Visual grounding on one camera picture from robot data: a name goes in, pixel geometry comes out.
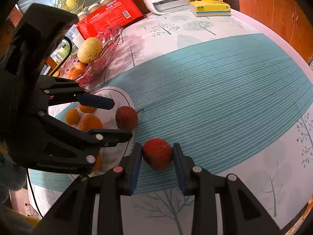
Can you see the white squeeze bottle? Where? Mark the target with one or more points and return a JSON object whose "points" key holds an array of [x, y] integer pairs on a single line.
{"points": [[78, 40]]}

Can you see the small mandarin plate top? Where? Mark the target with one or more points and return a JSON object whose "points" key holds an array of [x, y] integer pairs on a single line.
{"points": [[86, 109]]}

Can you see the large orange mandarin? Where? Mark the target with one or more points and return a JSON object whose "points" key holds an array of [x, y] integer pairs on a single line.
{"points": [[73, 74]]}

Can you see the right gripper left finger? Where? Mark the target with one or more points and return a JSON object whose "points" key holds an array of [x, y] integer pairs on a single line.
{"points": [[72, 213]]}

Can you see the yellow tissue pack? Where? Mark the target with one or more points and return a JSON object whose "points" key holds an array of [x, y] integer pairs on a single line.
{"points": [[202, 8]]}

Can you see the wooden cabinet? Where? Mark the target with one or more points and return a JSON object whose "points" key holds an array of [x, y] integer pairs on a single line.
{"points": [[284, 17]]}

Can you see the yellow pear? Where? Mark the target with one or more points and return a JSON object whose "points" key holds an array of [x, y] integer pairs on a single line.
{"points": [[89, 50]]}

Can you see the red paper cup package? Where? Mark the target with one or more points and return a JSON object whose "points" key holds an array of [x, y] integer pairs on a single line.
{"points": [[105, 14]]}

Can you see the teal patterned tablecloth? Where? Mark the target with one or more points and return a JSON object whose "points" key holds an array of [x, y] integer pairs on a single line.
{"points": [[231, 92]]}

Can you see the red apple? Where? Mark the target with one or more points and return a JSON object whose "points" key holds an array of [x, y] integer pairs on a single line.
{"points": [[78, 66]]}

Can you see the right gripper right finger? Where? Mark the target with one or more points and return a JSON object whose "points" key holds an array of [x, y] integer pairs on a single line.
{"points": [[241, 212]]}

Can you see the pink glass fruit bowl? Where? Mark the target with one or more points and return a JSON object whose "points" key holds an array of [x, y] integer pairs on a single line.
{"points": [[110, 40]]}

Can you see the small yellow-orange mandarin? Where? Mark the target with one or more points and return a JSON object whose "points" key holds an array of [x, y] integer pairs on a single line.
{"points": [[72, 117]]}

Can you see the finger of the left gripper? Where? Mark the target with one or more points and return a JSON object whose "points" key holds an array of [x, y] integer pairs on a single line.
{"points": [[56, 91], [55, 135]]}

